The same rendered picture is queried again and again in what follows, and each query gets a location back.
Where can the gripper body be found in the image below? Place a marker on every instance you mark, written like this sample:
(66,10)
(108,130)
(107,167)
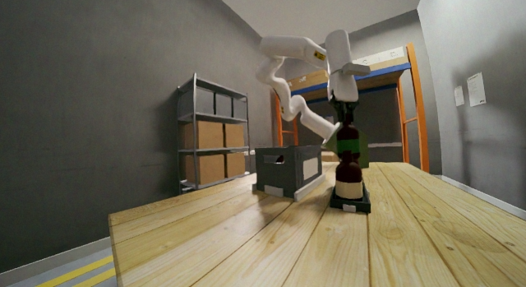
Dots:
(344,87)

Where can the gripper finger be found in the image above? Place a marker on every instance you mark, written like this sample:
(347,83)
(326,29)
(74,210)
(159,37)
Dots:
(339,108)
(351,108)

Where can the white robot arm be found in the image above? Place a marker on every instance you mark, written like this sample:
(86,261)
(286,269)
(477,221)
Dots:
(335,56)

